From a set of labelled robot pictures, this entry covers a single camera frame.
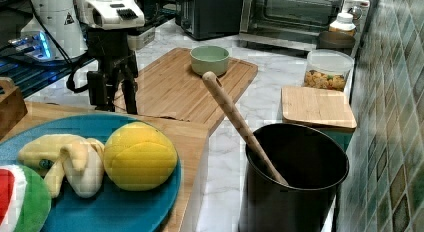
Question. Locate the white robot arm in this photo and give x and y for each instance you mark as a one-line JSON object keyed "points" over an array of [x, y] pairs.
{"points": [[109, 24]]}

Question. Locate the green ceramic bowl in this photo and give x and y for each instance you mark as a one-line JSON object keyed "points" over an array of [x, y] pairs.
{"points": [[209, 58]]}

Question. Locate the small wooden holder box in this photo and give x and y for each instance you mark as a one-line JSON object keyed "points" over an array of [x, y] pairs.
{"points": [[12, 105]]}

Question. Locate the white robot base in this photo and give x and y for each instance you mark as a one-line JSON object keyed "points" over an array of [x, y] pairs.
{"points": [[53, 34]]}

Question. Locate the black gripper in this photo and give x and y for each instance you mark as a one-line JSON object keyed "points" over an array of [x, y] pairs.
{"points": [[117, 64]]}

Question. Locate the stainless toaster oven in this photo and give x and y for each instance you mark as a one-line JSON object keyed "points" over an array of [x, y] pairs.
{"points": [[297, 24]]}

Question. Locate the black utensil canister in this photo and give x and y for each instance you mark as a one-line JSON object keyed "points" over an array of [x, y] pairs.
{"points": [[314, 166]]}

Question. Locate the plush watermelon slice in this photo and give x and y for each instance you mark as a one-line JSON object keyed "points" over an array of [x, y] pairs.
{"points": [[25, 200]]}

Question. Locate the plush peeled banana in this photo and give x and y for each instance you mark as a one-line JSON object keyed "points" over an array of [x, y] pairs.
{"points": [[66, 156]]}

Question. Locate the yellow plush lemon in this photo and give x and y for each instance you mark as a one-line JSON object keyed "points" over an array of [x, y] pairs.
{"points": [[139, 157]]}

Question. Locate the orange bottle white cap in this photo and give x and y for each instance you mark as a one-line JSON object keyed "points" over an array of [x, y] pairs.
{"points": [[343, 24]]}

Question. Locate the black two-slot toaster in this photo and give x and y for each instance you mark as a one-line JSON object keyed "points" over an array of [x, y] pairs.
{"points": [[207, 19]]}

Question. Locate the teal canister with wooden lid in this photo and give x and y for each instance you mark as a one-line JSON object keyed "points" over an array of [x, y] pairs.
{"points": [[325, 110]]}

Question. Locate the bamboo cutting board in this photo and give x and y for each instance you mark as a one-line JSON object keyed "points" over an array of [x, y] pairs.
{"points": [[168, 88]]}

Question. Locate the clear jar with cereal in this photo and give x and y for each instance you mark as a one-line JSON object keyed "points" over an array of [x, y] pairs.
{"points": [[327, 69]]}

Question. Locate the wooden spoon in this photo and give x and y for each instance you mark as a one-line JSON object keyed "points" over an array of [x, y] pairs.
{"points": [[227, 105]]}

